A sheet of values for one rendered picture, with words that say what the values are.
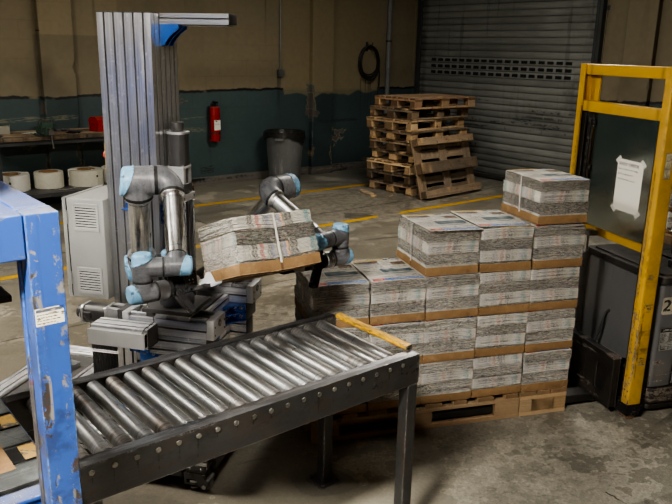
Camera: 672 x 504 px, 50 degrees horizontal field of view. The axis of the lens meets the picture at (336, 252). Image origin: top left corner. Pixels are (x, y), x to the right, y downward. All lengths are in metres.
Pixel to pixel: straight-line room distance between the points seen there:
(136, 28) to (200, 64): 7.13
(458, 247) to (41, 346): 2.34
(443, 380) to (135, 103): 2.02
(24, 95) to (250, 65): 3.17
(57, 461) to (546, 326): 2.77
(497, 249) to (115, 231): 1.84
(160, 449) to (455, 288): 1.92
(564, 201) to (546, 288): 0.46
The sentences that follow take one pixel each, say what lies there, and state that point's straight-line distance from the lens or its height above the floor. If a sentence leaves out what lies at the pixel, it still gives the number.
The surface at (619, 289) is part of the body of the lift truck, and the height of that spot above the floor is 0.62.
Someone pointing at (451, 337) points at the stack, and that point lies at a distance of 3.75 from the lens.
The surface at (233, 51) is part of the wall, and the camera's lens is 10.64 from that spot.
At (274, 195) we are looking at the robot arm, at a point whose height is 1.26.
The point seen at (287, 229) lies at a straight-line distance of 2.86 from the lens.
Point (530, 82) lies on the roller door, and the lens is 11.16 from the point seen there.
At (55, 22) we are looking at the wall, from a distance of 9.52.
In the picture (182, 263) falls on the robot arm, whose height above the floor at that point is 1.12.
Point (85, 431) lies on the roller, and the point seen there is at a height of 0.80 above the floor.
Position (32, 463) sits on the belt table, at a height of 0.80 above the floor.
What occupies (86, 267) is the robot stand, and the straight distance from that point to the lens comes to 3.51.
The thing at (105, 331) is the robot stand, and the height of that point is 0.73.
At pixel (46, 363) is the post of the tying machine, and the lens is 1.75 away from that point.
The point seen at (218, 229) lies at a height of 1.22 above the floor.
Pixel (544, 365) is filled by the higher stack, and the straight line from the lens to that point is 4.10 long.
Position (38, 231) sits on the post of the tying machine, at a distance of 1.66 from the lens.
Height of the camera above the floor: 1.89
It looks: 16 degrees down
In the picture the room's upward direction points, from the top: 1 degrees clockwise
